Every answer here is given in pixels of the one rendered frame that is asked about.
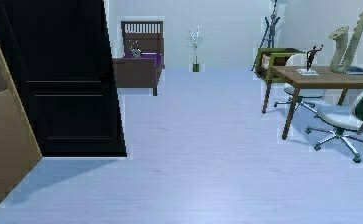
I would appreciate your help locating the black room door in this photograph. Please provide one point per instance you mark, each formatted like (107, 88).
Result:
(69, 80)

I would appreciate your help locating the beige saxophone sculpture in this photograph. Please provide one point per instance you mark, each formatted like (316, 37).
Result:
(347, 46)

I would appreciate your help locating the green armchair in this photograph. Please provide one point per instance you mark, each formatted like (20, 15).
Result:
(272, 55)

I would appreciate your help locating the dark figure statuette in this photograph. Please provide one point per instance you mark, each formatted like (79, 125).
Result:
(310, 60)

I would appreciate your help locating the dark grey coat stand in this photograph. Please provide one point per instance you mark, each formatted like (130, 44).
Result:
(271, 30)

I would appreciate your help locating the brown wooden bed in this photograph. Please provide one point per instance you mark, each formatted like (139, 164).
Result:
(139, 71)

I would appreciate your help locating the white and green office chair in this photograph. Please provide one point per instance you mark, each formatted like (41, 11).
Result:
(342, 116)

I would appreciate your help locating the grey alarm clock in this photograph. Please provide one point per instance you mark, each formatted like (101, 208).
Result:
(135, 52)

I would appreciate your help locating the pale plant in green pot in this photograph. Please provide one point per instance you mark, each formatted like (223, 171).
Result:
(196, 50)

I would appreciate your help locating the blue book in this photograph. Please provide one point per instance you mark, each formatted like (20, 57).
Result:
(357, 70)

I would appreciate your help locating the brown wooden desk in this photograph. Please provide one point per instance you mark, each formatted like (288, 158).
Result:
(322, 80)

